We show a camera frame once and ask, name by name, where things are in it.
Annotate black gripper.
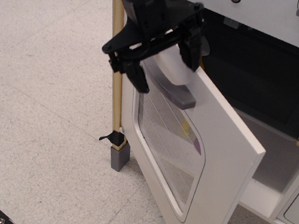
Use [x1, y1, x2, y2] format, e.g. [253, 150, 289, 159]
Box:
[102, 0, 204, 94]

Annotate grey oven door handle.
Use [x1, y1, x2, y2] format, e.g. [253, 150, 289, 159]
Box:
[143, 58, 196, 110]

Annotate white oven door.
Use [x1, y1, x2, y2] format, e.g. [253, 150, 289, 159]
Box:
[121, 46, 266, 224]

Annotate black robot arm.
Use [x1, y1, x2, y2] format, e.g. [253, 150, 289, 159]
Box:
[102, 0, 204, 94]

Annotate white toy oven cabinet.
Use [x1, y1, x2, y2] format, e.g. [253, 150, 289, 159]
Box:
[187, 0, 299, 224]

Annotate yellow toy banana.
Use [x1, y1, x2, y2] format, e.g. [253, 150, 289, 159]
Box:
[181, 119, 191, 136]

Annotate purple toy eggplant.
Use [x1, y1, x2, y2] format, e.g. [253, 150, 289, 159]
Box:
[193, 138, 202, 156]

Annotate black tape piece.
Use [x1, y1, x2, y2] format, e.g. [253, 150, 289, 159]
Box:
[99, 130, 125, 146]

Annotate grey plastic foot cap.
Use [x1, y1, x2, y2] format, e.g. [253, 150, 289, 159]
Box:
[110, 141, 131, 172]

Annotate yellow handled toy knife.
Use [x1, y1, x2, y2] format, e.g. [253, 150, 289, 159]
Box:
[200, 37, 210, 70]

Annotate wooden corner post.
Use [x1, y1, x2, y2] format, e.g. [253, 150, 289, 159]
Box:
[83, 0, 152, 154]

